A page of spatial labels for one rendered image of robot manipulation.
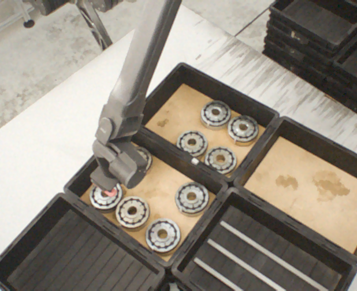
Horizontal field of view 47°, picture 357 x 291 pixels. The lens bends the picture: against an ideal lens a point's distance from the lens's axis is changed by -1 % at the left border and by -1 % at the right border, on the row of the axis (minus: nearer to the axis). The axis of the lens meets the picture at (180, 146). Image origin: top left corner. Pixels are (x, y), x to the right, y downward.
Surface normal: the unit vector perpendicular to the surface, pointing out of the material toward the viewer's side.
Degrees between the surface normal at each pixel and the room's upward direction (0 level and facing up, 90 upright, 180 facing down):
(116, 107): 50
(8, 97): 0
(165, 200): 0
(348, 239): 0
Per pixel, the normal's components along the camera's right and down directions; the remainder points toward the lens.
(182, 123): -0.05, -0.50
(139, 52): -0.53, 0.20
